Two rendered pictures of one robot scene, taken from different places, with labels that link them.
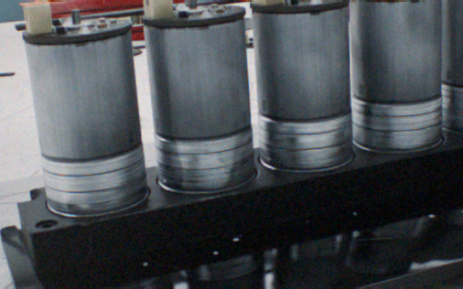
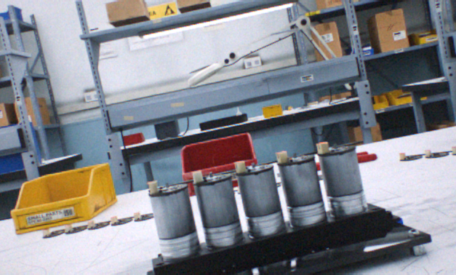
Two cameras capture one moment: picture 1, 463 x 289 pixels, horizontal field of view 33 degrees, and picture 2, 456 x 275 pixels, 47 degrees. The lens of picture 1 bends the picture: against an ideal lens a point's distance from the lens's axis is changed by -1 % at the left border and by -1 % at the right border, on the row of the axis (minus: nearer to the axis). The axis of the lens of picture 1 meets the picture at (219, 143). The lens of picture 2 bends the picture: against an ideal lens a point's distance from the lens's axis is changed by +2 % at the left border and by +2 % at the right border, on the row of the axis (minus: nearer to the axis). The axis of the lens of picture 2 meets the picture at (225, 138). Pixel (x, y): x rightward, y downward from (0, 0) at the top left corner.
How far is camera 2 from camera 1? 0.15 m
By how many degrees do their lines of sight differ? 17
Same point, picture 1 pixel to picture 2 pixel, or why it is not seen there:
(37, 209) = (158, 260)
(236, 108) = (230, 214)
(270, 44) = (242, 188)
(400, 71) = (298, 193)
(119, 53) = (182, 197)
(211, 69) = (217, 199)
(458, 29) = (326, 172)
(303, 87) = (256, 203)
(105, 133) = (179, 227)
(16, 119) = not seen: hidden behind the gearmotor
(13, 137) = not seen: hidden behind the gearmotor
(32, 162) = not seen: hidden behind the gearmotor
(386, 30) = (290, 177)
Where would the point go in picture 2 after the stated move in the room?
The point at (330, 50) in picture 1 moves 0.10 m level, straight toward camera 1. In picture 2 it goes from (265, 188) to (213, 236)
